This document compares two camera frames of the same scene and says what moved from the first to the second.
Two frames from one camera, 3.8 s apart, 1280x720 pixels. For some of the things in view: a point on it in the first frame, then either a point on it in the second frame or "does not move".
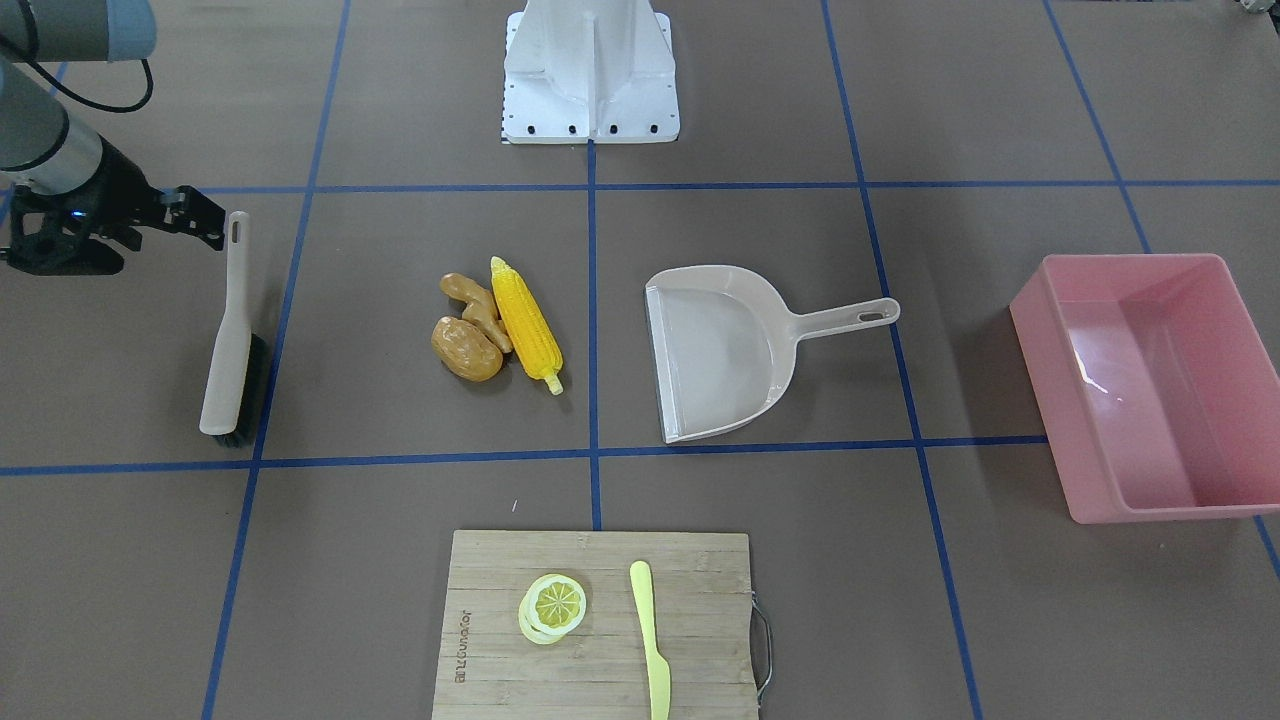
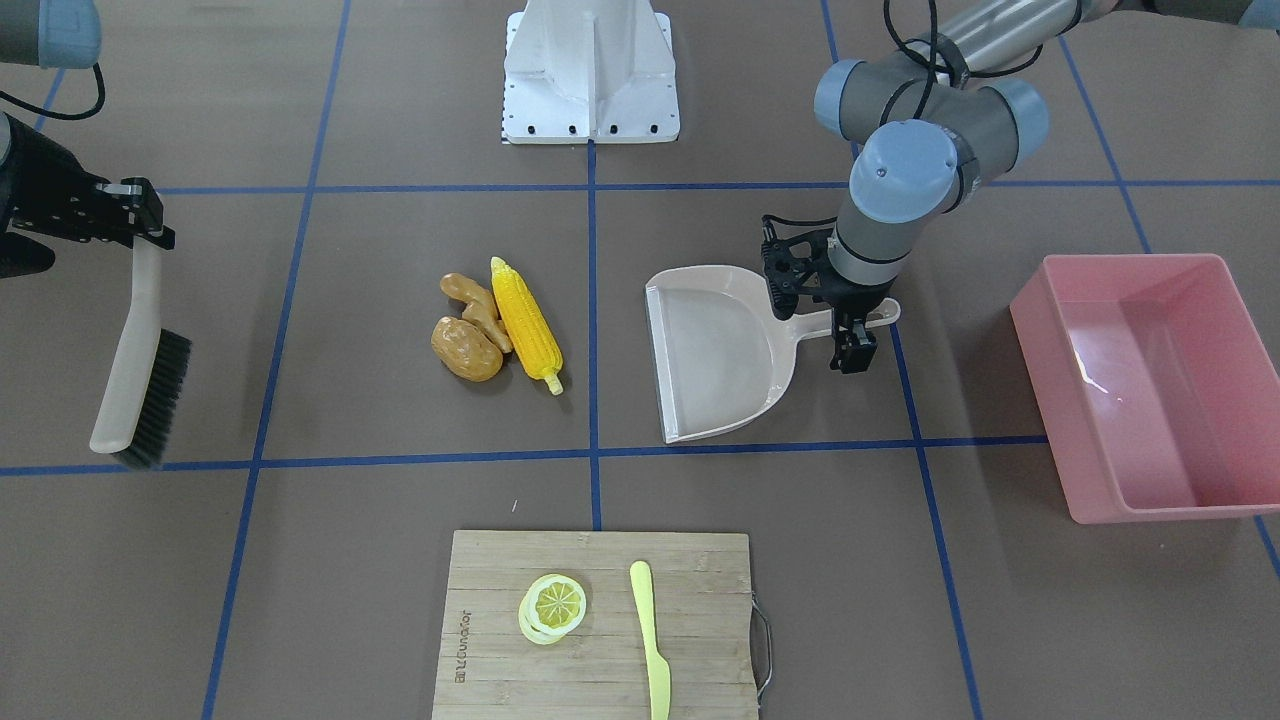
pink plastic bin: x=1155 y=386 does not move
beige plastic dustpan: x=724 y=345 does not move
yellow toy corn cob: x=526 y=328 does not move
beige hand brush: x=227 y=403 to x=141 y=410
